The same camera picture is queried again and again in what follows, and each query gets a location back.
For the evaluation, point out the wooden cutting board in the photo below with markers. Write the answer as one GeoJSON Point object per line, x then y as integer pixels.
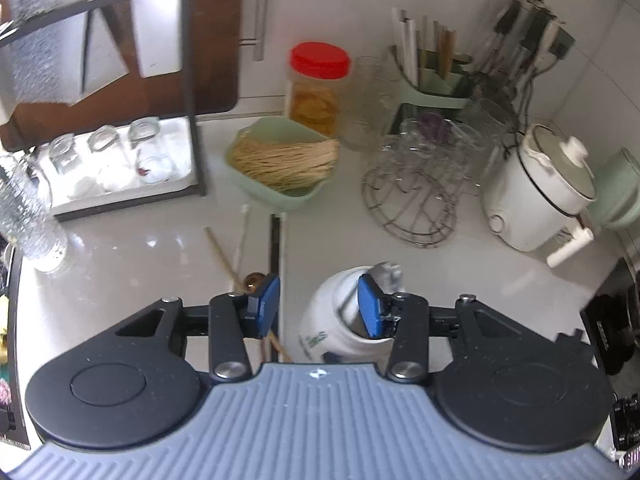
{"type": "Point", "coordinates": [210, 60]}

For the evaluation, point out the white plastic box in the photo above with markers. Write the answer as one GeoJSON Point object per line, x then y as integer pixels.
{"type": "Point", "coordinates": [155, 35]}
{"type": "Point", "coordinates": [102, 55]}

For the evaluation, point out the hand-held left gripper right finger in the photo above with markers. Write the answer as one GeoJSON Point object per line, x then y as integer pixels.
{"type": "Point", "coordinates": [370, 310]}

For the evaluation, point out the red-lidded plastic jar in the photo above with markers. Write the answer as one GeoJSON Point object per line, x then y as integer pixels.
{"type": "Point", "coordinates": [320, 100]}

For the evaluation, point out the dried bean curd sticks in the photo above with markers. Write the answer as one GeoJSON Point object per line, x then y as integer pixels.
{"type": "Point", "coordinates": [285, 162]}

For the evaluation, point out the mint green kettle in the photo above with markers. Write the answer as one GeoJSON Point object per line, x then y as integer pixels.
{"type": "Point", "coordinates": [620, 195]}

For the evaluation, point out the tall clear glass pitcher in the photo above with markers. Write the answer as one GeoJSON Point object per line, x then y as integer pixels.
{"type": "Point", "coordinates": [365, 110]}

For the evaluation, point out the green plastic basket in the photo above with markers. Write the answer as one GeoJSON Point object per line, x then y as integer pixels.
{"type": "Point", "coordinates": [270, 201]}

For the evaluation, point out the bubble-textured clear sheet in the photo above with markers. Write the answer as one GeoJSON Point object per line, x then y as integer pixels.
{"type": "Point", "coordinates": [40, 50]}

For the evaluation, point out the copper spoon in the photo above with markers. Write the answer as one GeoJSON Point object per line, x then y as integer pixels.
{"type": "Point", "coordinates": [254, 280]}

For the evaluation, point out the tall textured glass jug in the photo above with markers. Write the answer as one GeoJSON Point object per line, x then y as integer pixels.
{"type": "Point", "coordinates": [495, 125]}

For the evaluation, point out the white ceramic mug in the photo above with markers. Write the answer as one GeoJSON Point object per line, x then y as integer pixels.
{"type": "Point", "coordinates": [325, 320]}

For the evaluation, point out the black induction cooktop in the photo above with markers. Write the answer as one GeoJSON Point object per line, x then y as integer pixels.
{"type": "Point", "coordinates": [615, 320]}

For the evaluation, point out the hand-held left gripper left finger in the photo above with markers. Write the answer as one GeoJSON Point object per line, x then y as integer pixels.
{"type": "Point", "coordinates": [265, 306]}

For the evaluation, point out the white electric cooker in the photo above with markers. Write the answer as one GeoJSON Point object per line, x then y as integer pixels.
{"type": "Point", "coordinates": [530, 210]}

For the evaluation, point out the textured glass beer mug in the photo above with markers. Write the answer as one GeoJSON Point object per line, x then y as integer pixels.
{"type": "Point", "coordinates": [30, 220]}

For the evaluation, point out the clear glass tumbler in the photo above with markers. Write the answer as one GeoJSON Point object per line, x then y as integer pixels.
{"type": "Point", "coordinates": [150, 150]}
{"type": "Point", "coordinates": [110, 157]}
{"type": "Point", "coordinates": [72, 165]}

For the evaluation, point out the clear glass goblet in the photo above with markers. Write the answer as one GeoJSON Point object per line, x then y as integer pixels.
{"type": "Point", "coordinates": [410, 140]}
{"type": "Point", "coordinates": [470, 150]}

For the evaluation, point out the upturned glasses on tray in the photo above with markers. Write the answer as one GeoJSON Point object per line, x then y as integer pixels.
{"type": "Point", "coordinates": [100, 206]}

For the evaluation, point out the black metal shelf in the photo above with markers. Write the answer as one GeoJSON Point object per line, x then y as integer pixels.
{"type": "Point", "coordinates": [192, 110]}

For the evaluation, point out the hanging kitchen utensils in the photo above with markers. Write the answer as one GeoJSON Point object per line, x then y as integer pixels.
{"type": "Point", "coordinates": [530, 35]}

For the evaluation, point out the bunch of chopsticks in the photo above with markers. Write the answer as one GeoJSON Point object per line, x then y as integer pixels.
{"type": "Point", "coordinates": [407, 45]}

